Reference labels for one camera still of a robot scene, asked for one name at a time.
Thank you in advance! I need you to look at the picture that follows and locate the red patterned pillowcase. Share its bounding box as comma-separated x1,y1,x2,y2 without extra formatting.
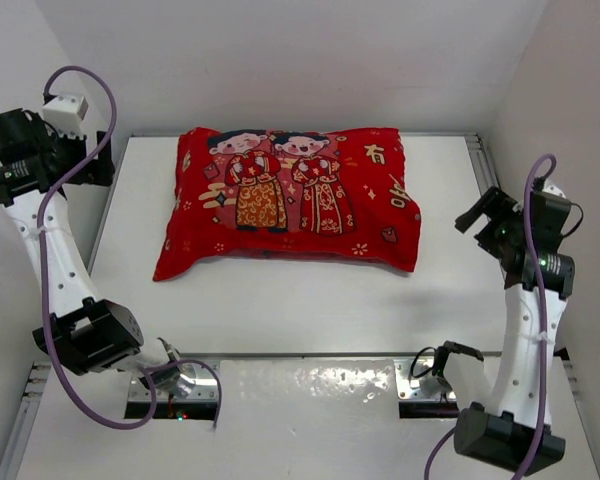
153,127,421,282

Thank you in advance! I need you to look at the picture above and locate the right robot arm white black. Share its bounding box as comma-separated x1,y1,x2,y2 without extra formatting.
428,185,576,476

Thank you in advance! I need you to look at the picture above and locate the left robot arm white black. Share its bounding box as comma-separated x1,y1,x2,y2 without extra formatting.
0,109,179,391

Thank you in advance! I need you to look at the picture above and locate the white front foam board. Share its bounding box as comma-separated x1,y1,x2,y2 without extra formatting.
17,357,600,480

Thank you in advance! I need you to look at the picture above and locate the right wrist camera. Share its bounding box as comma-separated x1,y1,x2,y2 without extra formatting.
531,179,571,252

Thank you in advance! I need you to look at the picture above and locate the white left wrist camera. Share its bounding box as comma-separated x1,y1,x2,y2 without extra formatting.
42,93,89,139

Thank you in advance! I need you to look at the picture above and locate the aluminium table frame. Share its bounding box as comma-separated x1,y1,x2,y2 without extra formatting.
9,130,579,480

